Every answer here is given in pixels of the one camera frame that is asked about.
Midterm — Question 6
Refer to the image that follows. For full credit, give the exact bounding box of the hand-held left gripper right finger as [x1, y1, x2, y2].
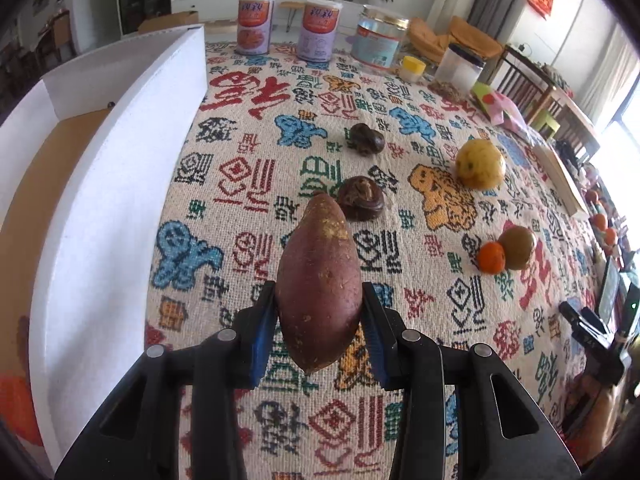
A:
[361, 282, 583, 480]

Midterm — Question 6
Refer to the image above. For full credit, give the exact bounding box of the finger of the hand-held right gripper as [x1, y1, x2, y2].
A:
[559, 301, 608, 346]

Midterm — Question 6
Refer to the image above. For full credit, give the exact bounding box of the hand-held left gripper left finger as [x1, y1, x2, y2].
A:
[54, 280, 279, 480]

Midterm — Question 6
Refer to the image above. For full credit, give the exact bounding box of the plump reddish sweet potato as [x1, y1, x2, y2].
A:
[275, 192, 363, 374]

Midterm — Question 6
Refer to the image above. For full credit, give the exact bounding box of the orange tangerine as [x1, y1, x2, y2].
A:
[476, 241, 507, 275]

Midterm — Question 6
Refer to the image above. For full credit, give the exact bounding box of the yellow pear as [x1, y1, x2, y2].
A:
[455, 138, 507, 191]

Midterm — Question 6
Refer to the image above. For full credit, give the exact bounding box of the white foam box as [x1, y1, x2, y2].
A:
[0, 24, 208, 466]

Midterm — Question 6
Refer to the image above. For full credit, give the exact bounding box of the black smartphone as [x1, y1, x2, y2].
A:
[597, 256, 623, 323]

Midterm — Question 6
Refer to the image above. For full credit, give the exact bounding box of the printed woven tablecloth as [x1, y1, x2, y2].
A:
[145, 42, 621, 480]

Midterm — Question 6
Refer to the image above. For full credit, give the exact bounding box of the green brown round fruit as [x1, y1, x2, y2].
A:
[497, 225, 538, 271]

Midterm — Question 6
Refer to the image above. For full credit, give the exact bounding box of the orange cover book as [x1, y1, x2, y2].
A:
[532, 142, 591, 221]

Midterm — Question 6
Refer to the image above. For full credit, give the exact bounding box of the dark brown mushroom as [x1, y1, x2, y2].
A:
[336, 176, 386, 222]
[348, 123, 386, 156]

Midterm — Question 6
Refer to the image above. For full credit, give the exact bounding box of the colourful snack bag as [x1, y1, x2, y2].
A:
[470, 81, 531, 136]

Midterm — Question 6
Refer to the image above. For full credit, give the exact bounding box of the wooden slatted bench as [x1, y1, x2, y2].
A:
[487, 45, 601, 161]

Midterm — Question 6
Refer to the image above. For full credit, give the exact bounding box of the pile of nuts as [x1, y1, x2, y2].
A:
[427, 80, 471, 102]

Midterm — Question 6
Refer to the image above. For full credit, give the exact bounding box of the clear black lidded jar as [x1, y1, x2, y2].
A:
[434, 43, 486, 92]

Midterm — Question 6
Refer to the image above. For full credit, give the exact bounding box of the small yellow capped jar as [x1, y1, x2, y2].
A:
[398, 56, 427, 83]

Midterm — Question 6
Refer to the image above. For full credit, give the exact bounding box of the orange lounge chair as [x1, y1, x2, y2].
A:
[407, 15, 503, 63]

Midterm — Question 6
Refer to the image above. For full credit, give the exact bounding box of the blue label glass jar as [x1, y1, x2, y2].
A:
[350, 5, 410, 72]

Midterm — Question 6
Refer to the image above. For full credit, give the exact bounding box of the red label can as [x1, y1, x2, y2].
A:
[297, 0, 343, 63]
[236, 0, 277, 56]

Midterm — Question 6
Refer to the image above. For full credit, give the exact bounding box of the brown cardboard box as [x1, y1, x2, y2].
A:
[137, 10, 201, 36]

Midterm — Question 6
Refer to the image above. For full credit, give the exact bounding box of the wooden stool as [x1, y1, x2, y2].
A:
[279, 1, 306, 36]

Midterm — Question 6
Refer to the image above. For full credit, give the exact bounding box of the white television cabinet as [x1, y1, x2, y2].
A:
[170, 0, 381, 36]

